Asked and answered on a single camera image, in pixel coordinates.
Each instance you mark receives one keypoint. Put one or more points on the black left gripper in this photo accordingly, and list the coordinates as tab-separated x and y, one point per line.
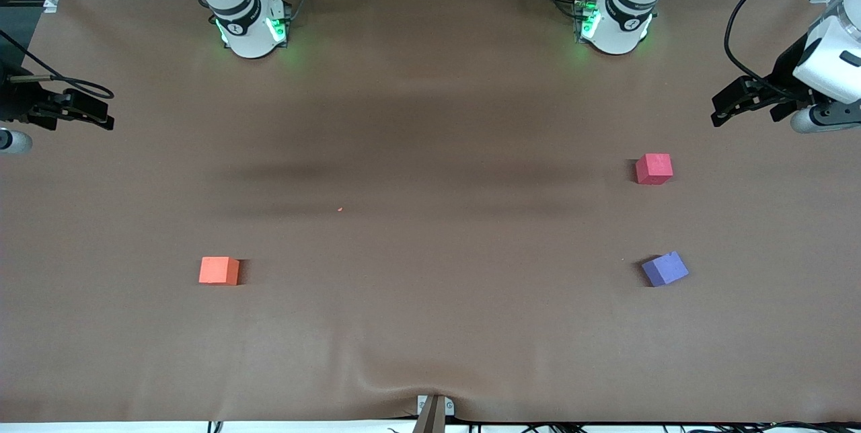
785	74

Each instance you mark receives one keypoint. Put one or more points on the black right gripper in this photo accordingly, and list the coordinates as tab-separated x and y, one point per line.
12	101

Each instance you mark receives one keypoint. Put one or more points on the orange foam block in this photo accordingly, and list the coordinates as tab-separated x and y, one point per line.
218	271

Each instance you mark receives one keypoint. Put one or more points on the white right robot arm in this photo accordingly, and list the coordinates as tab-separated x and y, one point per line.
245	23

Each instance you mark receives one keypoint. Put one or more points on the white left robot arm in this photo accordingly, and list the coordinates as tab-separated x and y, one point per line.
622	23

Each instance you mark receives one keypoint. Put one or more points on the red foam block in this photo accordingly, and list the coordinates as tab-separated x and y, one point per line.
654	169

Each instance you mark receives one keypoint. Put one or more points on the purple foam block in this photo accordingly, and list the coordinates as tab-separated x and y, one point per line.
666	269

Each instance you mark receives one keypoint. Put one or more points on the brown table mat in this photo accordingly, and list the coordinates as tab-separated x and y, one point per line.
430	319

